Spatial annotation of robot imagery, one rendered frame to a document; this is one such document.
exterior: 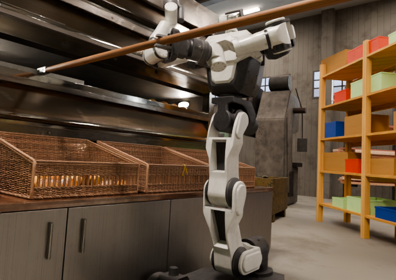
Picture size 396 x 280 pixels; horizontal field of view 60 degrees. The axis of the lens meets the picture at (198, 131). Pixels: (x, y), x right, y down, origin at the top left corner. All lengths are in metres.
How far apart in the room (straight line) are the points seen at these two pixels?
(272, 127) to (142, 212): 5.02
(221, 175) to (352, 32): 8.28
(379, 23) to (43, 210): 8.88
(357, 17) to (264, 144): 4.53
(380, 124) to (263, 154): 2.61
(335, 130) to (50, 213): 4.07
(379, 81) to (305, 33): 5.97
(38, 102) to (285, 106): 5.24
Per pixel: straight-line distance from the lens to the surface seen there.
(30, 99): 2.03
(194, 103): 3.15
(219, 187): 1.65
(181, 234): 2.00
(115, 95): 2.32
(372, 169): 4.31
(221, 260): 1.78
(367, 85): 4.42
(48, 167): 1.50
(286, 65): 10.06
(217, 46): 1.41
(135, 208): 1.72
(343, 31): 9.74
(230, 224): 1.66
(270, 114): 6.64
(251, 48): 1.39
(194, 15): 3.05
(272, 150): 6.54
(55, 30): 1.98
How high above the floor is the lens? 0.76
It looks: 5 degrees up
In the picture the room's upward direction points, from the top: 3 degrees clockwise
